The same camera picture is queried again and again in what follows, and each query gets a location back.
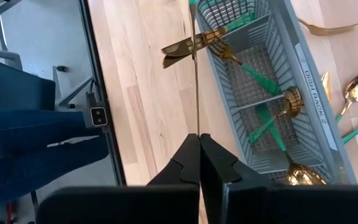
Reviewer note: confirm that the grey metal frame leg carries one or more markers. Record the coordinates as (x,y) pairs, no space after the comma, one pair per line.
(2,31)

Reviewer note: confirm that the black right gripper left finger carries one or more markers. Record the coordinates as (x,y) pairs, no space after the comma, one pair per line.
(120,205)

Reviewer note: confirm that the person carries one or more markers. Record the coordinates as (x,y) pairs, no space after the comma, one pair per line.
(26,140)

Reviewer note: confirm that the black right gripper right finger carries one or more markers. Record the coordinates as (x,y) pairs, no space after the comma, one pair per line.
(291,207)

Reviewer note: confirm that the black metal table frame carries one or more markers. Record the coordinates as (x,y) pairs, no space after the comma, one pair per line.
(95,59)

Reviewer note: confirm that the dark blue box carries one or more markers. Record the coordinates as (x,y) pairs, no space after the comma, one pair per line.
(17,90)

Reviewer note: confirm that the grey plastic cutlery basket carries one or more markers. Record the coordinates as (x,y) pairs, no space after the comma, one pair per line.
(315,93)

